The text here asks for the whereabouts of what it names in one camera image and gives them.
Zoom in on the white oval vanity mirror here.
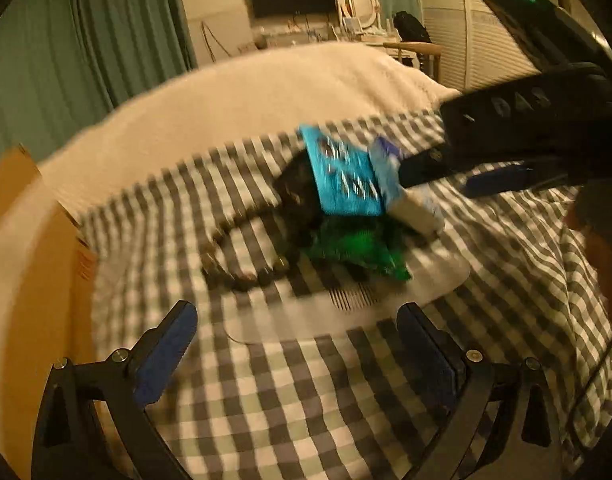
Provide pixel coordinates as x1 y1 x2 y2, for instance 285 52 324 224
337 0 379 32

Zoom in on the white wardrobe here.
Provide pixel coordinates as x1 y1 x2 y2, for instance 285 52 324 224
419 0 536 90

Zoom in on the green curtain left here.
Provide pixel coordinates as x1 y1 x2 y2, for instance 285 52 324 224
0 0 197 160

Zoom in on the grey cabinet under television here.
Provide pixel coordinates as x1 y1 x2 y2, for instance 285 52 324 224
251 23 338 50

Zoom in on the wooden chair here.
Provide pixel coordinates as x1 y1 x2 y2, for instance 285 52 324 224
383 41 443 82

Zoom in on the brown bead bracelet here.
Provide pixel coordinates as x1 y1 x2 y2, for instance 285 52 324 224
199 206 292 292

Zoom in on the brown cardboard box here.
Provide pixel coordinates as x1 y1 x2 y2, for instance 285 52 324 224
0 148 97 479

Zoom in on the green foil packet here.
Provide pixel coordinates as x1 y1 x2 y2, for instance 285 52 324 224
305 216 412 282

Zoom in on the white blue small box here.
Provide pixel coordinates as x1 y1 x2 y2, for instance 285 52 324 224
367 135 446 238

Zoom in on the cream quilted bedspread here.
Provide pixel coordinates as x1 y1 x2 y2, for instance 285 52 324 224
0 41 460 436

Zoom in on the black bag on chair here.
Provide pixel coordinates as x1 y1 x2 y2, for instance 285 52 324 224
393 11 432 44

